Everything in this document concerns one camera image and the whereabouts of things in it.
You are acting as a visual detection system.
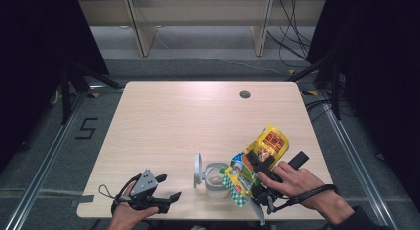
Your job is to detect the person's right hand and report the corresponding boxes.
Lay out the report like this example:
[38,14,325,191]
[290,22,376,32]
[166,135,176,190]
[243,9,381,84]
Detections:
[257,161,323,208]

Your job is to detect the black hanging cables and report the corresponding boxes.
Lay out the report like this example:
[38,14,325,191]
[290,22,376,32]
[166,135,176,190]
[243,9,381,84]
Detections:
[266,0,313,69]

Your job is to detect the black metal stand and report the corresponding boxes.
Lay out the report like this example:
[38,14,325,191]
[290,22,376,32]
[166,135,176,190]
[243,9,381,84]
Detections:
[60,62,123,125]
[286,55,343,120]

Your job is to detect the grey tape strip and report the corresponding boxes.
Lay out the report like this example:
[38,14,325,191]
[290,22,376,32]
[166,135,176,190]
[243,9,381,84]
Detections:
[70,194,95,208]

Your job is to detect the black floor cables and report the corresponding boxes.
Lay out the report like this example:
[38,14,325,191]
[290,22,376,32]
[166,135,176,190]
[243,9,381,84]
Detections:
[305,99,335,123]

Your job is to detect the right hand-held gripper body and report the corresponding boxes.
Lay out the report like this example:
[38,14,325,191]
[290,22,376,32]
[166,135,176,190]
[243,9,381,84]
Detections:
[247,151,310,226]

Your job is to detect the clear jar with white lid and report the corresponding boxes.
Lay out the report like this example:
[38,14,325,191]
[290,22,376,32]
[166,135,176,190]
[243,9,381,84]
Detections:
[193,152,232,199]

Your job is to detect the person's left hand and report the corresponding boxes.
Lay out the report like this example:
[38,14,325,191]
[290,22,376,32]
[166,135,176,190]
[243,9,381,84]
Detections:
[107,181,160,226]

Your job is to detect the black curtain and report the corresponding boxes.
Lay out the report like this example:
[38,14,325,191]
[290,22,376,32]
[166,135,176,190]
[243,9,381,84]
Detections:
[306,0,420,204]
[0,0,110,173]

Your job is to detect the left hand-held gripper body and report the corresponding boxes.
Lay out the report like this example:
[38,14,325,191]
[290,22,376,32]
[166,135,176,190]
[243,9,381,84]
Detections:
[117,168,171,214]

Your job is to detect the aluminium floor rail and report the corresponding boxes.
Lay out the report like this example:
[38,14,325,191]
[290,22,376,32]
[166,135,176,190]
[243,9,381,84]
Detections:
[4,92,87,230]
[318,90,394,230]

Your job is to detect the yellow spouted refill pouch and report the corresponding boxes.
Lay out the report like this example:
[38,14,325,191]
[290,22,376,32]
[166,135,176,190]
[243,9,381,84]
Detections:
[220,124,290,208]

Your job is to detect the black wrist strap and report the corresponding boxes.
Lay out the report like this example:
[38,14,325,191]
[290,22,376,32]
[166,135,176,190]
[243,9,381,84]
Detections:
[268,184,340,214]
[98,173,142,214]

